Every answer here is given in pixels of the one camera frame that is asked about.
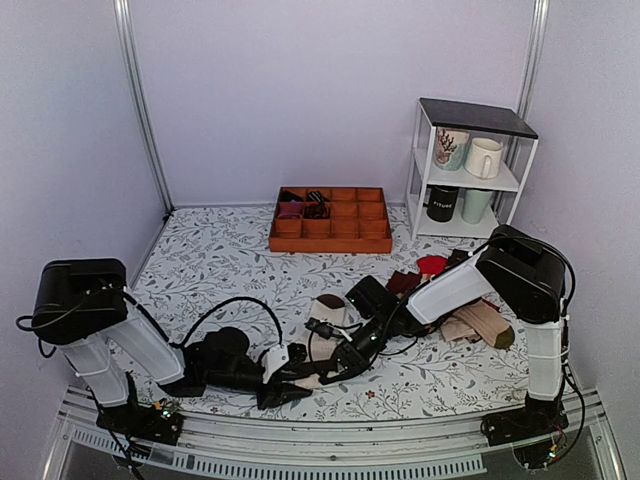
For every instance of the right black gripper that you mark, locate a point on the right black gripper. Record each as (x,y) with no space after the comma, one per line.
(351,360)

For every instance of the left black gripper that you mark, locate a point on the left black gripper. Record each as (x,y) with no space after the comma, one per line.
(278,392)

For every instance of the cream and brown sock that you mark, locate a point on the cream and brown sock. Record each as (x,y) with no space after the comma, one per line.
(326,307)

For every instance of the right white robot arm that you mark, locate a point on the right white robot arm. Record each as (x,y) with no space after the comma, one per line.
(533,278)

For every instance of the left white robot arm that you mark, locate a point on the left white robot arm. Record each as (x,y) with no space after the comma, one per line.
(82,305)

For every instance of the floral tablecloth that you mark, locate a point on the floral tablecloth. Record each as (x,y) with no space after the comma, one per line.
(213,268)

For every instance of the striped maroon sock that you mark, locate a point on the striped maroon sock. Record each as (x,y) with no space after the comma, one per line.
(402,283)

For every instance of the red sock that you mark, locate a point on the red sock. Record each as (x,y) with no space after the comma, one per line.
(432,265)

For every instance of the wooden compartment tray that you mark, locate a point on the wooden compartment tray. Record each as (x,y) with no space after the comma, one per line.
(358,224)

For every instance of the black striped rolled sock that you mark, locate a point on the black striped rolled sock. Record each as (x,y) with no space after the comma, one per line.
(316,206)

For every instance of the brown argyle sock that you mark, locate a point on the brown argyle sock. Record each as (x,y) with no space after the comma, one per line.
(457,257)

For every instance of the magenta rolled sock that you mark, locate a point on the magenta rolled sock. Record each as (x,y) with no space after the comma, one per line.
(290,210)

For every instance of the dark rolled sock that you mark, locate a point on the dark rolled sock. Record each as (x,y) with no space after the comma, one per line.
(289,196)

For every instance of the black mug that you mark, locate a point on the black mug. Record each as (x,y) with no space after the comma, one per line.
(441,203)

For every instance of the pale green cup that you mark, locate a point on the pale green cup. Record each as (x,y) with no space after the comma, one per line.
(475,204)

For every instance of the white metal shelf rack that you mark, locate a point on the white metal shelf rack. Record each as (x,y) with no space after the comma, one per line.
(503,125)

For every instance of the floral pattern mug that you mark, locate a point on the floral pattern mug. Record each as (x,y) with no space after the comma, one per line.
(451,147)

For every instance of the white ceramic mug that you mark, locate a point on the white ceramic mug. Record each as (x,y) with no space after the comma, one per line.
(484,158)

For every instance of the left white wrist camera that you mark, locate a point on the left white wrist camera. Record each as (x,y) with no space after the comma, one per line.
(280,356)

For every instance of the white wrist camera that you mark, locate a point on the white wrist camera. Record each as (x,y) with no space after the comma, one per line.
(327,330)
(280,356)

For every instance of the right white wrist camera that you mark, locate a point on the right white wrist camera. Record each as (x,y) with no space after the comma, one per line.
(327,330)

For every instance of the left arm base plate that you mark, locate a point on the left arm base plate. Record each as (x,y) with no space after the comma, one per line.
(140,422)

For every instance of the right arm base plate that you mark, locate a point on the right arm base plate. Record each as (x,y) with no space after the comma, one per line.
(521,424)

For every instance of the right aluminium corner post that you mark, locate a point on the right aluminium corner post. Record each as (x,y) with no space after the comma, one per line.
(533,56)

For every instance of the aluminium corner post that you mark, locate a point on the aluminium corner post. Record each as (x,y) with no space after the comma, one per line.
(132,69)
(533,56)

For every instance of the left aluminium corner post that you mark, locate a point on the left aluminium corner post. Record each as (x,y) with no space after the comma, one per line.
(132,69)

